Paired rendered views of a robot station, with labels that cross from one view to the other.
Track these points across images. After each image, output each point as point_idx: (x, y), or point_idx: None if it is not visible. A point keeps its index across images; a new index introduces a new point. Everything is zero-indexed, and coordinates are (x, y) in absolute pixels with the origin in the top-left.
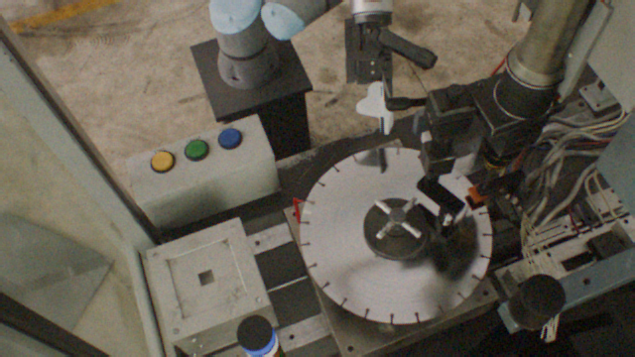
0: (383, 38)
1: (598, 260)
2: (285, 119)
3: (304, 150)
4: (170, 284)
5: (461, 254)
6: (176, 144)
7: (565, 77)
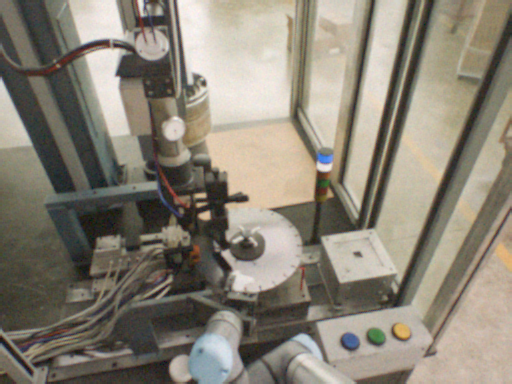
0: (223, 306)
1: (140, 239)
2: None
3: None
4: (378, 253)
5: None
6: (394, 345)
7: None
